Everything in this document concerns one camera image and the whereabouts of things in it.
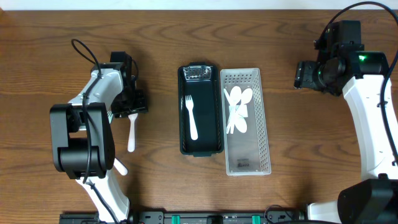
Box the clear perforated plastic basket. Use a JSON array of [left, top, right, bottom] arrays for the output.
[[220, 68, 271, 176]]

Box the white plastic spoon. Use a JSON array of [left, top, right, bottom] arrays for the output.
[[226, 86, 242, 133], [228, 105, 248, 134], [230, 88, 252, 134], [223, 86, 252, 134], [127, 113, 138, 152]]

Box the black plastic tray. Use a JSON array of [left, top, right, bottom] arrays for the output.
[[177, 62, 224, 157]]

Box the black mounting rail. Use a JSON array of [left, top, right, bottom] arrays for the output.
[[58, 210, 308, 224]]

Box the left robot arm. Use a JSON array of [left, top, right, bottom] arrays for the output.
[[50, 52, 148, 223]]

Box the white plastic fork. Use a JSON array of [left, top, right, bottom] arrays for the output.
[[114, 158, 128, 176], [185, 95, 198, 141]]

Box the pale green plastic fork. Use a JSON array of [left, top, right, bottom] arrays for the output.
[[107, 110, 113, 123]]

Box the right black cable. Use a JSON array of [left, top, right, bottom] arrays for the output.
[[313, 1, 398, 166]]

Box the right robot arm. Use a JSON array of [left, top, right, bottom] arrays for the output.
[[294, 21, 397, 223]]

